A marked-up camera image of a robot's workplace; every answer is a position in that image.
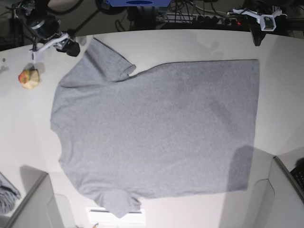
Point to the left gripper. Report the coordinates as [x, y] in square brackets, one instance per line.
[257, 34]

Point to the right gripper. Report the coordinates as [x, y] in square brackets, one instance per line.
[68, 46]

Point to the grey T-shirt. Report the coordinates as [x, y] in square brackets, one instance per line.
[177, 129]

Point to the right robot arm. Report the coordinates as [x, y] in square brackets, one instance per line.
[41, 21]

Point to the crumpled yellow red paper ball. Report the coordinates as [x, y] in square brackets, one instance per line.
[29, 78]

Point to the black power strip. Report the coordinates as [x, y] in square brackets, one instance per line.
[215, 20]

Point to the blue box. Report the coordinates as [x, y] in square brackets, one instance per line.
[129, 3]

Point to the black keyboard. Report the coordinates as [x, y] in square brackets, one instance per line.
[298, 175]

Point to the grey striped cloth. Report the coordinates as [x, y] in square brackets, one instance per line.
[8, 195]

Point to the left grey partition panel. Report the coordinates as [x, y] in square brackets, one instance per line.
[38, 208]

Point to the grey partition panel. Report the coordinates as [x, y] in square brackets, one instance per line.
[38, 208]
[274, 202]

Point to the right grey partition panel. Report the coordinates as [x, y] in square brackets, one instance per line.
[274, 202]

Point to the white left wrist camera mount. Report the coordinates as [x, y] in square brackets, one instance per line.
[266, 21]

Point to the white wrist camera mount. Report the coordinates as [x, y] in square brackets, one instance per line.
[266, 21]
[37, 51]

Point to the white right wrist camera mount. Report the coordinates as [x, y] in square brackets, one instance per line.
[37, 51]

